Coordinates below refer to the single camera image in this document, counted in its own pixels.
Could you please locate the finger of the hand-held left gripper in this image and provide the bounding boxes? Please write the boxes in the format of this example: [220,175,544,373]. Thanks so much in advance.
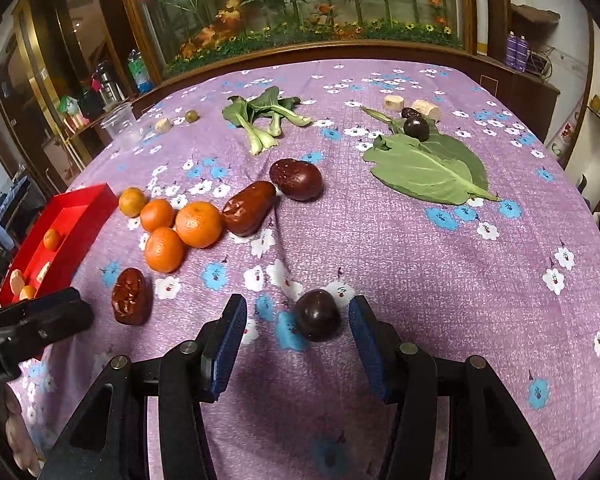
[0,287,95,358]

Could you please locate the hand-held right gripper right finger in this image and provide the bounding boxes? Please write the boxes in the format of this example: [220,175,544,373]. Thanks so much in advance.
[348,295,556,480]

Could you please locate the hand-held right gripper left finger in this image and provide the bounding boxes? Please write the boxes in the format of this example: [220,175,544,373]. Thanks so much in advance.
[45,294,248,480]

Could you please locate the dark purple passion fruit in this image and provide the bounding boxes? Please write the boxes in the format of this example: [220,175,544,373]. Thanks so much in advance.
[294,289,342,343]
[403,116,430,141]

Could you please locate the red box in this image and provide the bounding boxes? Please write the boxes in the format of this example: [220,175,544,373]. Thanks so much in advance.
[0,184,119,361]

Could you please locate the person's left hand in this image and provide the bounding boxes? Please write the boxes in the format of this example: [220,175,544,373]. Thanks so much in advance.
[0,385,43,478]

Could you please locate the wrinkled red date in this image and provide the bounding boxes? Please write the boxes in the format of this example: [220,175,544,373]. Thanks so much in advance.
[222,180,278,237]
[111,267,152,326]
[269,158,325,203]

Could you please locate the purple floral tablecloth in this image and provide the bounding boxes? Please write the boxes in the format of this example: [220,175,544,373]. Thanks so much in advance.
[7,59,600,480]

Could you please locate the small yellowish mandarin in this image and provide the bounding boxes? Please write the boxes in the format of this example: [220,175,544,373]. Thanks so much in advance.
[118,187,147,218]

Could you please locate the large green leaf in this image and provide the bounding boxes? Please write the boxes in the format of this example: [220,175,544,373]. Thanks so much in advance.
[361,132,502,206]

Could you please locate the clear plastic cup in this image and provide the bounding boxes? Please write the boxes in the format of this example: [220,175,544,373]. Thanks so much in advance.
[100,101,145,152]

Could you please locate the bok choy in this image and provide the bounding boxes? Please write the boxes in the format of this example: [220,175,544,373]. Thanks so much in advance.
[222,86,313,156]

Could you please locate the metal thermos flask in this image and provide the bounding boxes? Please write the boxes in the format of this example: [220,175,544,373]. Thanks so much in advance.
[92,60,127,106]

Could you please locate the wooden glass cabinet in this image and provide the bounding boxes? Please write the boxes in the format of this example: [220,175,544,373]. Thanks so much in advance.
[0,0,131,211]

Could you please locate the blue plastic bottle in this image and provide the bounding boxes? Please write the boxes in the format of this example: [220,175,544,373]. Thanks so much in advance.
[127,49,154,94]

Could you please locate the painted glass flower screen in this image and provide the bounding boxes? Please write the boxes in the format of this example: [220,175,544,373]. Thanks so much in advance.
[111,0,478,80]

